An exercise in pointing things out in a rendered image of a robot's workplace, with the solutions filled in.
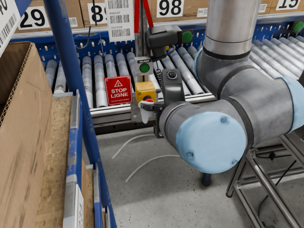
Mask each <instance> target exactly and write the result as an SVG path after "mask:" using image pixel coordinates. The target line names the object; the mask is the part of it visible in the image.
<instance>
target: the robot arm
mask: <svg viewBox="0 0 304 228"><path fill-rule="evenodd" d="M260 5H261V0H209V2H208V12H207V21H206V31H205V40H204V42H203V47H202V48H201V49H200V50H199V51H198V53H197V54H196V56H195V59H194V64H193V69H194V73H195V75H196V76H197V78H198V80H199V82H200V83H201V84H202V85H203V86H205V87H206V88H207V89H208V90H209V91H210V92H211V93H212V94H213V96H214V97H215V98H216V99H217V100H218V101H215V102H213V103H210V104H207V105H205V106H201V107H200V106H197V105H194V104H191V103H188V102H187V101H186V100H185V94H184V88H183V83H182V77H181V71H180V69H178V68H172V69H163V70H162V72H161V85H162V92H163V99H164V102H147V101H141V102H139V103H138V107H139V108H140V110H141V115H142V121H143V122H144V123H145V124H146V123H147V121H148V118H149V117H153V116H154V114H156V126H155V125H153V133H154V134H155V136H156V137H157V138H165V139H166V140H167V141H168V142H169V143H170V144H171V145H172V146H173V147H174V148H175V149H176V150H177V152H178V154H179V155H180V157H181V158H182V159H183V160H184V161H185V162H186V163H187V164H189V165H190V166H192V167H193V168H195V169H196V170H198V171H200V172H204V173H209V174H215V173H221V172H224V171H226V170H228V169H230V168H232V167H233V166H234V165H235V164H236V163H237V162H238V161H239V160H240V159H241V157H242V155H243V153H244V150H247V149H249V148H251V147H254V146H256V145H259V144H261V143H264V142H266V141H269V140H271V139H274V138H276V137H278V136H281V135H283V134H289V133H290V132H292V131H293V130H295V129H297V128H299V127H301V126H303V125H304V88H303V86H302V85H301V84H300V83H299V82H298V81H297V80H295V79H294V78H291V77H288V76H284V77H282V76H280V77H277V78H275V79H274V80H271V79H270V78H269V77H267V76H266V75H264V74H263V73H262V72H260V71H259V70H258V69H256V68H255V67H254V66H252V65H251V64H249V63H248V60H249V56H250V52H251V48H252V37H253V34H254V30H255V25H256V22H257V17H258V13H259V8H260ZM155 129H156V133H155ZM160 132H161V135H162V136H160V135H159V133H160Z"/></svg>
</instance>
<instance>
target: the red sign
mask: <svg viewBox="0 0 304 228"><path fill-rule="evenodd" d="M104 83H105V89H106V95H107V101H108V105H117V104H124V103H131V102H133V98H132V97H135V96H136V94H135V92H132V84H131V75H126V76H115V77H107V78H104Z"/></svg>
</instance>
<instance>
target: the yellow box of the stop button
mask: <svg viewBox="0 0 304 228"><path fill-rule="evenodd" d="M161 91H162V90H161V89H155V86H154V84H153V82H152V81H145V82H137V83H135V94H136V100H137V103H139V102H141V101H145V100H146V99H152V100H153V101H154V102H156V93H161Z"/></svg>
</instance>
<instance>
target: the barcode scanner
mask: <svg viewBox="0 0 304 228"><path fill-rule="evenodd" d="M145 39H146V43H147V45H148V47H149V48H150V49H151V50H152V53H153V55H154V57H150V59H151V61H152V62H156V61H159V60H161V59H163V58H166V50H168V49H169V47H168V46H170V45H174V44H176V43H182V40H183V34H182V30H181V29H180V28H179V27H178V26H177V25H173V26H172V25H167V26H163V25H161V26H157V27H153V28H149V30H147V31H146V32H145Z"/></svg>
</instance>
